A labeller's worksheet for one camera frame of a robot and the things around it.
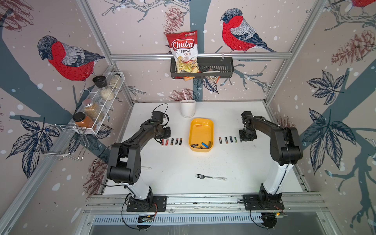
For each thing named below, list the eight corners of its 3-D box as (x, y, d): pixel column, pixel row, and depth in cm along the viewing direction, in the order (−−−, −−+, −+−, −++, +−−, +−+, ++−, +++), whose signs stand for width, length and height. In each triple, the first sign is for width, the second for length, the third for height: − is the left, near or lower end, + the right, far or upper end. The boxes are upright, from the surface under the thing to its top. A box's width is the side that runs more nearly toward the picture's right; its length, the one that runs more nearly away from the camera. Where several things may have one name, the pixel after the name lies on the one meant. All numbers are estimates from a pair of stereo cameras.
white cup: (180, 117, 111) (179, 108, 103) (181, 109, 117) (180, 99, 108) (195, 117, 111) (195, 108, 103) (195, 109, 117) (195, 99, 108)
